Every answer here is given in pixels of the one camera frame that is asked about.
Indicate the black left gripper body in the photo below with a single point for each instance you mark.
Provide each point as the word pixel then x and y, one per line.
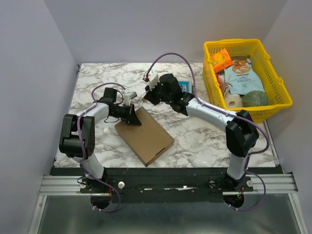
pixel 125 111

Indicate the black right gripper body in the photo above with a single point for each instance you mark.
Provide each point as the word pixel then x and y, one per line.
pixel 151 95

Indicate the brown cardboard express box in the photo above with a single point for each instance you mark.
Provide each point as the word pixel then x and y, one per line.
pixel 149 140

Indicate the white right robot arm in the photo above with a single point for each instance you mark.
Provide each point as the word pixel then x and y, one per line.
pixel 240 130

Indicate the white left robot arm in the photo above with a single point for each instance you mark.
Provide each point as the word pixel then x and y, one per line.
pixel 77 137

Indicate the blue razor box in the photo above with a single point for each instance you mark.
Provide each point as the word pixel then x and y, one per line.
pixel 186 86

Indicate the orange snack box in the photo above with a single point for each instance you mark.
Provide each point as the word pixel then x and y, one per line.
pixel 221 60

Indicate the red white striped package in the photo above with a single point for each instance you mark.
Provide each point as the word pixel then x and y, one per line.
pixel 224 86

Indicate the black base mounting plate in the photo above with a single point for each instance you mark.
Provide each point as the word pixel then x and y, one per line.
pixel 165 185

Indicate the light blue chips bag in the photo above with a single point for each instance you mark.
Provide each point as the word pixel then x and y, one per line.
pixel 241 78

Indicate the yellow plastic basket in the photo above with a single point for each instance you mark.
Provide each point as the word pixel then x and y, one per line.
pixel 278 95

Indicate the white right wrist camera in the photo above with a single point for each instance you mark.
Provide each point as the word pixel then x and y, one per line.
pixel 151 79

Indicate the aluminium rail frame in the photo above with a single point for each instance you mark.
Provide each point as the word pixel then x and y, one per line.
pixel 197 145

